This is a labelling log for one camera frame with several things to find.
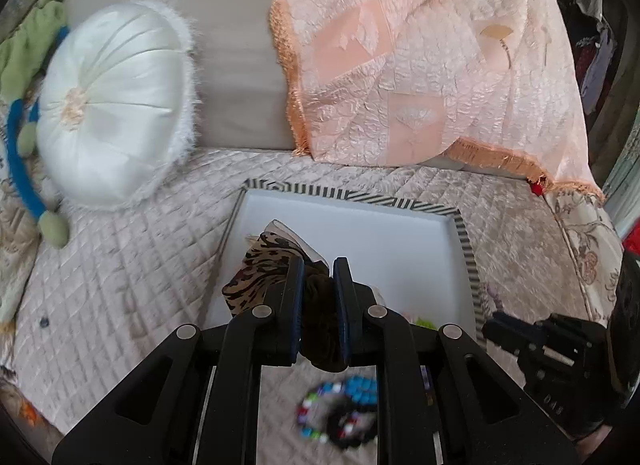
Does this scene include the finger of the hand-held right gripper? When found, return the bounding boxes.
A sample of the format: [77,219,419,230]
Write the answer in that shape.
[482,311,547,353]

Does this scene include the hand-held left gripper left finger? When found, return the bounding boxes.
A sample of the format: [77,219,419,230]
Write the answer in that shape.
[51,257,306,465]

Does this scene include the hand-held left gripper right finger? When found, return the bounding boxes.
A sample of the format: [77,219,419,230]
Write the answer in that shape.
[332,256,581,465]

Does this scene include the dark brown hair bow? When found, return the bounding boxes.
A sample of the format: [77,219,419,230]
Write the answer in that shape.
[299,262,351,372]

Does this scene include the animal print hair bow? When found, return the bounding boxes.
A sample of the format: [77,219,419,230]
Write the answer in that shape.
[222,219,328,317]

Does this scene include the white tray with striped rim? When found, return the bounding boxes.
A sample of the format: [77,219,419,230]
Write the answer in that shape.
[202,178,483,346]

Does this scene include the blue bead bracelet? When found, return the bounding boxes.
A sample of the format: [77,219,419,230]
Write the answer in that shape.
[344,376,379,405]

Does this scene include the multicolour bead bracelet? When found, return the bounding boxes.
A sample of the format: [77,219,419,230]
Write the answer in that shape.
[296,381,351,442]

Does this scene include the black bead bracelet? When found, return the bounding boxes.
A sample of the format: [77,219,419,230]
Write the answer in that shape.
[324,407,379,452]

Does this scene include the floral embroidered cloth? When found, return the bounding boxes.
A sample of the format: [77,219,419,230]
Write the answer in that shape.
[544,189,626,328]

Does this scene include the cream quilted bedspread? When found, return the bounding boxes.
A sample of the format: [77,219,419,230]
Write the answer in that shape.
[0,145,621,465]

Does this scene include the pale green curtain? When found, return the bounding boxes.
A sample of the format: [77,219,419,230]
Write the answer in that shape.
[602,110,640,241]

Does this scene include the peach fringed blanket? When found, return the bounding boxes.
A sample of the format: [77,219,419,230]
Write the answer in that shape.
[269,0,606,206]

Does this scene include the beige backrest cushion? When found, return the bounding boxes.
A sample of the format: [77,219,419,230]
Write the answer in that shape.
[62,0,311,151]

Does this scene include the hanging clothes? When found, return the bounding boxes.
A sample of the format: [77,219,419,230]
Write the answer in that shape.
[570,0,632,116]

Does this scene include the white round satin pillow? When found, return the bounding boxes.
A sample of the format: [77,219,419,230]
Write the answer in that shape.
[36,0,201,211]

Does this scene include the floral embroidered cushion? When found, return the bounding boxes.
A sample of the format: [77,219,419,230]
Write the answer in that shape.
[0,90,51,326]

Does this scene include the green and blue plush toy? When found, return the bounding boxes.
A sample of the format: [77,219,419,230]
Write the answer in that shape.
[0,0,71,248]

